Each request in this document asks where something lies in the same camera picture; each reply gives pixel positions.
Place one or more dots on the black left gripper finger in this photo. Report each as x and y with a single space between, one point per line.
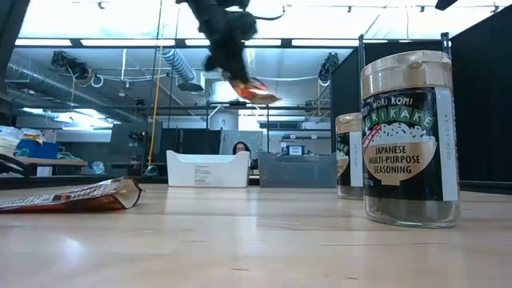
216 62
238 66

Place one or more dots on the orange taco seasoning packet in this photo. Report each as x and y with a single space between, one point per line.
254 94

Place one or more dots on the furikake jar tan lid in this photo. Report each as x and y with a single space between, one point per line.
408 160
348 160

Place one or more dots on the brown seasoning packet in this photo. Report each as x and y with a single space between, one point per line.
80 198

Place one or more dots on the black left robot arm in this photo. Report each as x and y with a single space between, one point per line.
204 8

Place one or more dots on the white cylindrical tank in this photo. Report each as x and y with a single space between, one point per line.
220 92

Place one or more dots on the ceiling light strip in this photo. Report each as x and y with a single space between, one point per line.
128 42
268 42
40 42
324 42

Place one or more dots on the black partition pole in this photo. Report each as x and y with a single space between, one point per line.
445 42
361 72

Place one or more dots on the black monitor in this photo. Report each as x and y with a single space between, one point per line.
200 140

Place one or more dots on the person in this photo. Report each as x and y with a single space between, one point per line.
241 147

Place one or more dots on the black hanging ceiling device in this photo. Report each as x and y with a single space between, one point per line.
70 64
329 64

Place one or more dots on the small blue white box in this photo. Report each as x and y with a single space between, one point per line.
295 150

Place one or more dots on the white plastic bin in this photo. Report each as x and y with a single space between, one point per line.
208 172

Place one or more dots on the dark grey cabinet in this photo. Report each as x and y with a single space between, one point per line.
136 144

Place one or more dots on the grey translucent plastic bin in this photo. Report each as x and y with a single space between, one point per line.
296 172

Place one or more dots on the black curtain partition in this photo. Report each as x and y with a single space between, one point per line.
480 120

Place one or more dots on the clear plastic bag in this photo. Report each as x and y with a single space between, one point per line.
98 167

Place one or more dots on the wooden side table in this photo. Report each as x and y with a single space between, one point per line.
52 162

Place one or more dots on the blue storage box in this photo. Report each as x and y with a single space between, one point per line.
38 151

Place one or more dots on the flexible ribbed air duct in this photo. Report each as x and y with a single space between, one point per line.
178 64

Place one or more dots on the large grey ceiling duct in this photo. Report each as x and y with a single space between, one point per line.
40 82

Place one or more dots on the black aluminium table frame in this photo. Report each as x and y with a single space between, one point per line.
60 182

